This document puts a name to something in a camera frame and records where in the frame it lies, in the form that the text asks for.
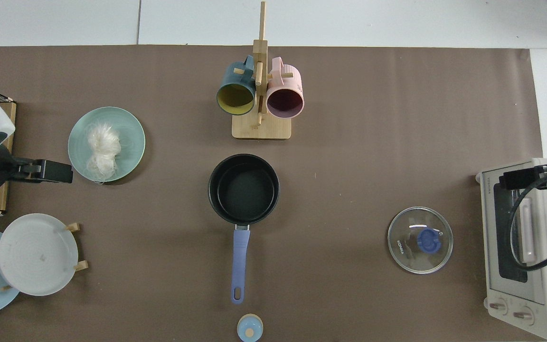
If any wooden cup stand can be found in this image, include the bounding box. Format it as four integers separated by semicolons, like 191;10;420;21
232;1;292;140

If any dark teal cup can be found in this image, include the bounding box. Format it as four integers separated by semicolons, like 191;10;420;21
216;55;257;116

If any pink ribbed cup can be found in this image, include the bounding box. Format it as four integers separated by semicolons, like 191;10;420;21
266;57;305;119

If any black pot with blue handle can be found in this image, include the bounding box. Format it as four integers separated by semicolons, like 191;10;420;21
208;153;280;304

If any white plate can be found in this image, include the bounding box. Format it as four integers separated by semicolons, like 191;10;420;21
0;213;79;296

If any glass lid with blue knob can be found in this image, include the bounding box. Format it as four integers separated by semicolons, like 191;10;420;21
387;207;453;275

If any wooden plate rack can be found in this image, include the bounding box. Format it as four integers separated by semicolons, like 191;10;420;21
0;222;89;292

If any mint green plate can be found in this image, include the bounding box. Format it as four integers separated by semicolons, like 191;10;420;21
68;106;146;183

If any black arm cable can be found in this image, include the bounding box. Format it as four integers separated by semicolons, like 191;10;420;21
509;178;547;272

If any brown table cloth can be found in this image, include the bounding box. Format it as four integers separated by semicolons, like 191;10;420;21
0;45;544;342

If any small blue round thing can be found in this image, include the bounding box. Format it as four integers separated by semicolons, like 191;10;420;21
237;314;264;342

